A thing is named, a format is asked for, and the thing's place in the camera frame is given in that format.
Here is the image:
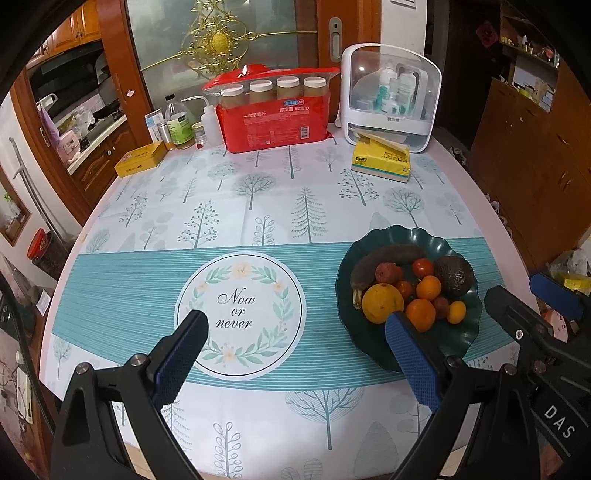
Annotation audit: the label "dark green scalloped plate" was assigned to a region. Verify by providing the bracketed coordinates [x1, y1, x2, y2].
[335, 225, 483, 374]

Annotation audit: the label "dark avocado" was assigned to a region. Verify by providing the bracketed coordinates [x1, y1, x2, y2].
[433, 256, 476, 298]

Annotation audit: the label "orange tangerine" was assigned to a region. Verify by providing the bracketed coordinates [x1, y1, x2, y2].
[405, 298, 437, 333]

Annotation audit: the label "yellow packets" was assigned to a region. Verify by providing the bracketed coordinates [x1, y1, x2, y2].
[551, 272, 591, 291]

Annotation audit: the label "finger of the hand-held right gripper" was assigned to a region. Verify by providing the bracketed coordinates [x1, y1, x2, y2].
[530, 272, 591, 344]
[484, 285, 574, 371]

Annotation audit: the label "red paper cup package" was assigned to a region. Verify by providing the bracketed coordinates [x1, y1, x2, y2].
[202, 65, 340, 154]

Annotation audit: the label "red lid container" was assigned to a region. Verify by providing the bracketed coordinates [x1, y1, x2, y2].
[27, 228, 70, 280]

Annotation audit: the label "plain white bottle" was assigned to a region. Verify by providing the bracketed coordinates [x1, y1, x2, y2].
[397, 69, 417, 116]

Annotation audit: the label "pink round object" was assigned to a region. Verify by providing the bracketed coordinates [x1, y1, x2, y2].
[540, 309, 571, 342]

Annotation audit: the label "tree print tablecloth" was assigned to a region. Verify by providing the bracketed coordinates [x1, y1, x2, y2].
[39, 134, 541, 480]

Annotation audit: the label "blue white carton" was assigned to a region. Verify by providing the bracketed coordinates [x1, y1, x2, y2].
[144, 110, 167, 144]

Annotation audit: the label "yellow tin box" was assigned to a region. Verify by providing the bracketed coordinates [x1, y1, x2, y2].
[114, 141, 167, 178]

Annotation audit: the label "dark red wrinkled fruit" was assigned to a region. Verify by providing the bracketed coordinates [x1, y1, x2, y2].
[375, 261, 403, 284]

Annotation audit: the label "gold door ornament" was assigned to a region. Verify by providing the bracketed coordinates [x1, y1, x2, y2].
[178, 0, 259, 77]

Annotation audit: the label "green label bottle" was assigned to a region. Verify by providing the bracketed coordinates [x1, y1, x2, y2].
[164, 93, 196, 151]

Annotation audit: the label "wall shelf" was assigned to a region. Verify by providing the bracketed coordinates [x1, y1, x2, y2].
[499, 0, 561, 114]

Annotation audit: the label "large yellow orange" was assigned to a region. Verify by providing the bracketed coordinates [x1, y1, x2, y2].
[361, 283, 406, 324]

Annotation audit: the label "white squeeze bottle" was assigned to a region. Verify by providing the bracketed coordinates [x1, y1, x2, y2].
[182, 95, 223, 147]

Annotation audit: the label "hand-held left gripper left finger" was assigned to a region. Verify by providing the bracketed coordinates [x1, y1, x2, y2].
[50, 309, 209, 480]

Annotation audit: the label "yellow tissue box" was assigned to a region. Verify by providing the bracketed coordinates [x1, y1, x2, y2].
[350, 131, 413, 184]

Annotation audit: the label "overripe brown banana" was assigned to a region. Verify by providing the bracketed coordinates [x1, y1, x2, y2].
[349, 244, 428, 309]

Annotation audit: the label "pink box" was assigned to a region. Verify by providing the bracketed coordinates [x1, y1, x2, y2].
[56, 131, 81, 162]

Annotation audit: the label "metal can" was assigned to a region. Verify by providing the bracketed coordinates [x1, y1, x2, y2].
[157, 121, 176, 151]

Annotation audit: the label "white storage box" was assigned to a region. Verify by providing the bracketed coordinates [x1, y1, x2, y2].
[339, 43, 441, 154]

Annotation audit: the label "small orange mandarin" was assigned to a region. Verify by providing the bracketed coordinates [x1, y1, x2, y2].
[416, 275, 443, 301]

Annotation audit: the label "metal door handle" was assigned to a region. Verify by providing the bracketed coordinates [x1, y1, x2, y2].
[329, 17, 343, 61]

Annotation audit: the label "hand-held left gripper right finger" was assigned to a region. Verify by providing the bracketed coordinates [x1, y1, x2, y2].
[385, 311, 541, 480]

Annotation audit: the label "teal label white bottle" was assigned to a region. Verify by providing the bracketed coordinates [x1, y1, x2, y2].
[373, 67, 400, 114]

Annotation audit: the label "wooden kitchen cabinet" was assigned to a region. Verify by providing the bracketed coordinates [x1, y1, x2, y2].
[9, 0, 153, 222]

